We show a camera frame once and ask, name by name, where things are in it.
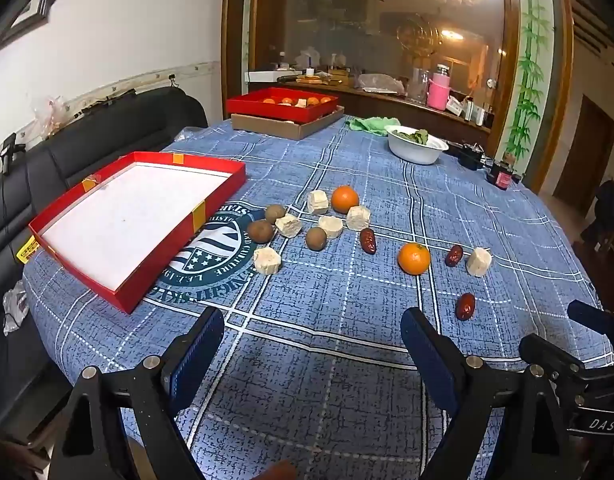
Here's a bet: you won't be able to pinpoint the blue plaid tablecloth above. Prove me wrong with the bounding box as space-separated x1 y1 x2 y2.
22 115 614 480

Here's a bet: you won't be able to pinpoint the brown cardboard box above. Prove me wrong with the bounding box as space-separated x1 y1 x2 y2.
231 106 345 141

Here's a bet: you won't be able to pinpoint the wood framed glass partition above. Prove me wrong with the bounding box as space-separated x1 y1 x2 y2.
222 0 522 126

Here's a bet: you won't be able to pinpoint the green cloth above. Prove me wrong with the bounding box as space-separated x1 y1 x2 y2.
346 116 402 136

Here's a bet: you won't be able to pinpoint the crumpled plastic bag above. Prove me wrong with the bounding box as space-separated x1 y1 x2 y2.
355 74 405 95

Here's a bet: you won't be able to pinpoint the white bowl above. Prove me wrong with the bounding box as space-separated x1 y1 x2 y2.
385 125 449 165

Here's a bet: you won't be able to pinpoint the clear plastic bag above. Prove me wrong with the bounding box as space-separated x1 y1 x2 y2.
32 95 70 138

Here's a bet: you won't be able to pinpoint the gold ring ornament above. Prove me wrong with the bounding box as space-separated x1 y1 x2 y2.
397 15 444 56

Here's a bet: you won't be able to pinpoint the picture frame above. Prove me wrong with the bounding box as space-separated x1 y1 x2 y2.
9 0 52 28

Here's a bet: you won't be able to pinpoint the green leaves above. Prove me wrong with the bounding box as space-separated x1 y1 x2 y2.
393 129 430 145

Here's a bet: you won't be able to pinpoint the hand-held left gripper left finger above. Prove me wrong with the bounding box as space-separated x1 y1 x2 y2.
49 306 226 480

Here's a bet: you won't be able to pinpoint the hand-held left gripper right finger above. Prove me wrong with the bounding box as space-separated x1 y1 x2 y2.
400 307 582 480

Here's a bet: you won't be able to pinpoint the clear pitcher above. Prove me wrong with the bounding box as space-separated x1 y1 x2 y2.
412 67 430 103

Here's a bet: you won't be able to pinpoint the red and black battery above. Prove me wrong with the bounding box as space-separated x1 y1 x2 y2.
487 160 520 190

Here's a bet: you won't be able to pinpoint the wooden counter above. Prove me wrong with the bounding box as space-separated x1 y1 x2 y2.
247 77 492 133

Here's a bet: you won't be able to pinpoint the yellow label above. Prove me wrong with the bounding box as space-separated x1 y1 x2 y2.
17 237 40 263

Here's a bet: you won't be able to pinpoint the small plastic bag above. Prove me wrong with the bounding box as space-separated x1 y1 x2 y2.
2 280 30 336

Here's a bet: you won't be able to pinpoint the black clip device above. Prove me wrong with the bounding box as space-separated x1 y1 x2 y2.
1 134 25 175

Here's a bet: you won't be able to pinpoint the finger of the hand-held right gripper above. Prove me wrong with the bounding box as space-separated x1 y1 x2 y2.
518 334 608 401
568 300 614 363

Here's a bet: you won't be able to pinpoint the bamboo wall panel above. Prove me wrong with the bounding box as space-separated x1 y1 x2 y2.
502 0 558 161

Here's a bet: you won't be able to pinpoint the pink cup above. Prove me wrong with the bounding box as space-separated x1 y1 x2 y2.
427 72 452 111

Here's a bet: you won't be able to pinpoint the red cardboard tray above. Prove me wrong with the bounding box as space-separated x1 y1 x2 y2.
226 88 339 123
29 151 246 314

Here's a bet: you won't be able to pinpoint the wooden door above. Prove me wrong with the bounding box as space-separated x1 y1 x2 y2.
552 95 614 216

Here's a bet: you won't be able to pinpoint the white flat box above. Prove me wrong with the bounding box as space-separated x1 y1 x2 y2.
244 70 290 83

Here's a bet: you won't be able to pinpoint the black leather sofa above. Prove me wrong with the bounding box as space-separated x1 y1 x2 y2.
0 86 208 426

